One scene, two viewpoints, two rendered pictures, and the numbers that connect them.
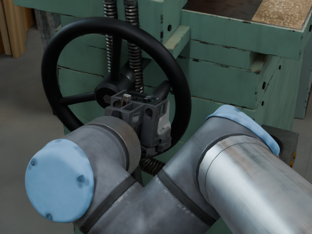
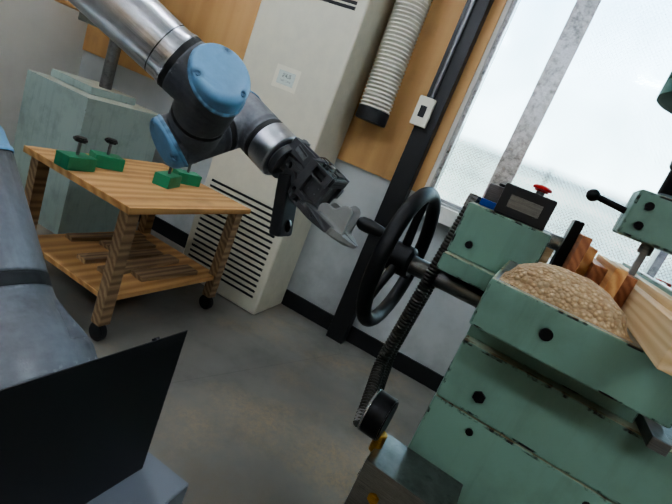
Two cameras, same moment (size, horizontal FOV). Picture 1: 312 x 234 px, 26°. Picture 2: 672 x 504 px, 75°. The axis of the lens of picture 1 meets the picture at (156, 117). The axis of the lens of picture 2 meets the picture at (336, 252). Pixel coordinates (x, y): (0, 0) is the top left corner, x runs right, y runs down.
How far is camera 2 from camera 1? 1.26 m
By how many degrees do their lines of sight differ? 82
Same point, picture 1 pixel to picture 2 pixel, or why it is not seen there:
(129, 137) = (272, 133)
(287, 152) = (398, 477)
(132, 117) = (297, 146)
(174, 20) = (486, 252)
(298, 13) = (528, 274)
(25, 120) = not seen: outside the picture
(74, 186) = not seen: hidden behind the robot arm
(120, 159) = (249, 121)
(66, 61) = not seen: hidden behind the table
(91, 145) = (251, 98)
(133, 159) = (258, 141)
